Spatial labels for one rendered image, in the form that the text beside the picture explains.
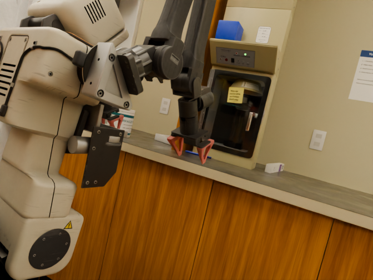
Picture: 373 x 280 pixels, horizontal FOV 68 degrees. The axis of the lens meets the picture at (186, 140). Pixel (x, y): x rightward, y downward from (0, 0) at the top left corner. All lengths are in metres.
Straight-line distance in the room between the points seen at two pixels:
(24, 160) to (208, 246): 0.79
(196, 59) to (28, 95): 0.42
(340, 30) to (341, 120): 0.51
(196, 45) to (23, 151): 0.51
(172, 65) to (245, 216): 0.69
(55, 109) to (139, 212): 0.75
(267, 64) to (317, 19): 0.65
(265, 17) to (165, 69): 0.91
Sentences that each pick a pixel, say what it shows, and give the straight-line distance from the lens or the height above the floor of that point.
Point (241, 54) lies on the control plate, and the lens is 1.38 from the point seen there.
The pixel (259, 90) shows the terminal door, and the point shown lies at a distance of 1.39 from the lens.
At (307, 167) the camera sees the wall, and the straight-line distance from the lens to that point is 1.79.
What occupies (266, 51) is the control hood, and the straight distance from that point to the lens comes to 1.34.
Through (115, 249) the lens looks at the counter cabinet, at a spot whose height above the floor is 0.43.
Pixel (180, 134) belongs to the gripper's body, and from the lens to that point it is 0.84.
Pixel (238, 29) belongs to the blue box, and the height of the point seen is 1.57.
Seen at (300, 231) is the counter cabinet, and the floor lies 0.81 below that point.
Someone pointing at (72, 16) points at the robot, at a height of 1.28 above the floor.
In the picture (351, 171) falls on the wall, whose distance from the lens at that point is 1.81.
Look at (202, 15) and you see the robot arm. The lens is 0.82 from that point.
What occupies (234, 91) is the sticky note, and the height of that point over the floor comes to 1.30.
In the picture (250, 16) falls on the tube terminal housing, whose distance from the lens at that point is 1.52.
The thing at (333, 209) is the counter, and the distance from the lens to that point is 1.08.
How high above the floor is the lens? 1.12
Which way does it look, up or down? 5 degrees down
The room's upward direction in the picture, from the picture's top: 13 degrees clockwise
